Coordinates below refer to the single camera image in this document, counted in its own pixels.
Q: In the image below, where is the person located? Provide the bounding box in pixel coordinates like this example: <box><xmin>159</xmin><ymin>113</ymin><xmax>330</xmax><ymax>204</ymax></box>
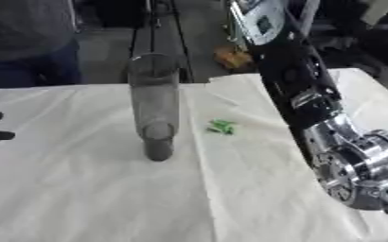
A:
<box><xmin>0</xmin><ymin>0</ymin><xmax>85</xmax><ymax>91</ymax></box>

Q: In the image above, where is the small green leaf sprig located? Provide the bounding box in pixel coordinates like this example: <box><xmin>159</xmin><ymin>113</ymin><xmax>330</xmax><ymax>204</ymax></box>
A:
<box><xmin>203</xmin><ymin>118</ymin><xmax>239</xmax><ymax>136</ymax></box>

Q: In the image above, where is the orange yellow object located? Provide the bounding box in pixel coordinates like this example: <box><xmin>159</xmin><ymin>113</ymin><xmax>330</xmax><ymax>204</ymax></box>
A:
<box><xmin>212</xmin><ymin>43</ymin><xmax>257</xmax><ymax>73</ymax></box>

